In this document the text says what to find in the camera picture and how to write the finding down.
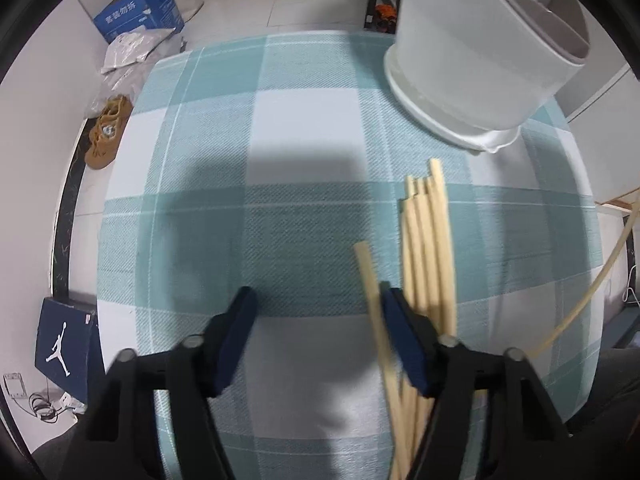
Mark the teal plaid tablecloth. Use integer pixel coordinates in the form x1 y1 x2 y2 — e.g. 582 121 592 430
96 32 603 479

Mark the wooden chopstick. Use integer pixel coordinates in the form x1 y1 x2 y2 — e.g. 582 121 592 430
527 197 640 359
428 158 458 337
354 242 411 479
400 205 416 458
405 176 428 452
416 178 442 333

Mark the orange object on floor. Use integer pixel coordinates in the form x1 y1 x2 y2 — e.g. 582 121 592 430
372 4 397 35

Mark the tan suede shoe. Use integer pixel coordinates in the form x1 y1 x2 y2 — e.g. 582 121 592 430
98 96 132 136
85 117 126 170

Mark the navy Jordan shoe box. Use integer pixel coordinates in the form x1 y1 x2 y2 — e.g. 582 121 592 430
35 297 105 404

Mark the white utensil holder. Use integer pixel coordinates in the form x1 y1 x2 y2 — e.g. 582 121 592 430
384 0 590 153

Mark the large grey parcel bag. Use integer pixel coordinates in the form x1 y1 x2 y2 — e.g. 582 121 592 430
85 36 186 118

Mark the grey plastic parcel bag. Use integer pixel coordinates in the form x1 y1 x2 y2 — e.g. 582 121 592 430
101 28 176 74

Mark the blue cardboard box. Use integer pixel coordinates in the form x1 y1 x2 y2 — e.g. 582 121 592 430
93 0 184 44

